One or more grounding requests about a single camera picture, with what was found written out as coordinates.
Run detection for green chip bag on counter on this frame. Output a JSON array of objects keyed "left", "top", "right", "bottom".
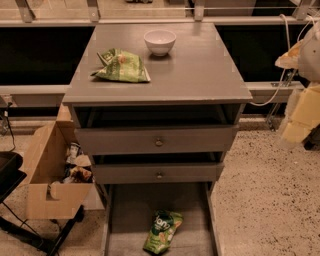
[{"left": 92, "top": 48, "right": 151, "bottom": 83}]

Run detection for top grey drawer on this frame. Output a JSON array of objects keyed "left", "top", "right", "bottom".
[{"left": 75, "top": 125, "right": 238, "bottom": 155}]

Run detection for white cable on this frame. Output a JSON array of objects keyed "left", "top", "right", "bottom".
[{"left": 249, "top": 13, "right": 318, "bottom": 108}]

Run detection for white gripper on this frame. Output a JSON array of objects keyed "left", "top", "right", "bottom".
[{"left": 275, "top": 22, "right": 320, "bottom": 144}]

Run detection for cardboard box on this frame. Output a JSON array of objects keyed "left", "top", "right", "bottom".
[{"left": 23, "top": 105, "right": 101, "bottom": 219}]

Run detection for black cable on left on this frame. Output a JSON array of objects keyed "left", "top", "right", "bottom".
[{"left": 1, "top": 99, "right": 17, "bottom": 153}]

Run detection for open bottom grey drawer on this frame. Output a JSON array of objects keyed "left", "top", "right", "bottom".
[{"left": 102, "top": 183, "right": 221, "bottom": 256}]

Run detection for black folding stand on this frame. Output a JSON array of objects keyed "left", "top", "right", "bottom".
[{"left": 0, "top": 151, "right": 84, "bottom": 256}]

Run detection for grey wooden drawer cabinet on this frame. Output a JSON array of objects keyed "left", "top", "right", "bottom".
[{"left": 63, "top": 23, "right": 252, "bottom": 256}]

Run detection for green rice chip bag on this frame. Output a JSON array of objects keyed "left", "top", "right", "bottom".
[{"left": 143, "top": 210, "right": 183, "bottom": 255}]

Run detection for middle grey drawer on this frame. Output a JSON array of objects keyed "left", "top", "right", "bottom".
[{"left": 93, "top": 163, "right": 224, "bottom": 184}]

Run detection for grey metal railing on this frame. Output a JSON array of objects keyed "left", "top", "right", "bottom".
[{"left": 1, "top": 0, "right": 319, "bottom": 107}]

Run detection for snack packages in box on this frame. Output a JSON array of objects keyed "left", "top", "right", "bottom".
[{"left": 62, "top": 142, "right": 93, "bottom": 184}]

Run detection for white ceramic bowl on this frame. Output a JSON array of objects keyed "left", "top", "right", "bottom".
[{"left": 144, "top": 29, "right": 177, "bottom": 56}]

